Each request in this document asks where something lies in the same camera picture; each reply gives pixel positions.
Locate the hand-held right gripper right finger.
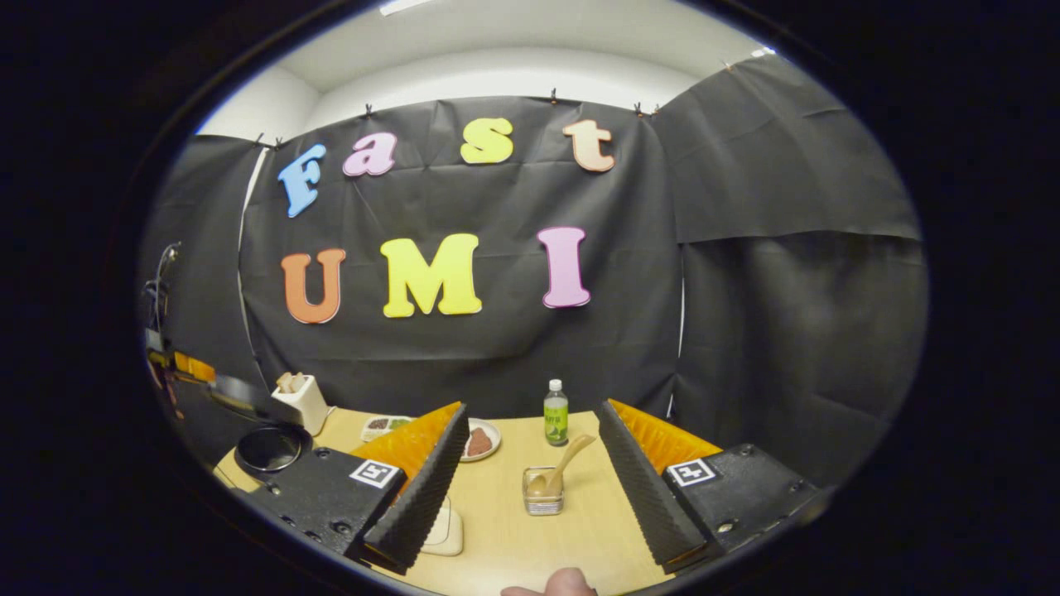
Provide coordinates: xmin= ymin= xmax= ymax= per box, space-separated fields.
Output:
xmin=595 ymin=399 xmax=829 ymax=576

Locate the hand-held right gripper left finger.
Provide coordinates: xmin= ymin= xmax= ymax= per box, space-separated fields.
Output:
xmin=240 ymin=401 xmax=471 ymax=576

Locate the wooden spoon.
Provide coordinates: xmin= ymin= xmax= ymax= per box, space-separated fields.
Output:
xmin=528 ymin=434 xmax=597 ymax=497

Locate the dark grey rice cooker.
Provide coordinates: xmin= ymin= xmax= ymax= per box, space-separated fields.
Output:
xmin=207 ymin=374 xmax=316 ymax=489

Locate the cream square panel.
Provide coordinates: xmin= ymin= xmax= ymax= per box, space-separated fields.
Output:
xmin=418 ymin=495 xmax=465 ymax=557

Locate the white divided bean dish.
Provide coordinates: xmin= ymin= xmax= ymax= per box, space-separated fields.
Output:
xmin=360 ymin=415 xmax=415 ymax=443

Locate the white round plate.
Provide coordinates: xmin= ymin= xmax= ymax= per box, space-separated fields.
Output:
xmin=462 ymin=417 xmax=503 ymax=463

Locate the green drink bottle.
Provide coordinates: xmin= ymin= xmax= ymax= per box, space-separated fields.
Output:
xmin=543 ymin=379 xmax=570 ymax=448

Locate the white toaster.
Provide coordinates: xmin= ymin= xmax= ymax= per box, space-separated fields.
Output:
xmin=271 ymin=372 xmax=330 ymax=437

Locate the black backdrop cloth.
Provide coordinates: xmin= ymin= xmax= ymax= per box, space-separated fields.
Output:
xmin=137 ymin=54 xmax=930 ymax=489

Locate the row of black cloth clips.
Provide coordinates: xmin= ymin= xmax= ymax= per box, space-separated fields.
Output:
xmin=253 ymin=60 xmax=738 ymax=150

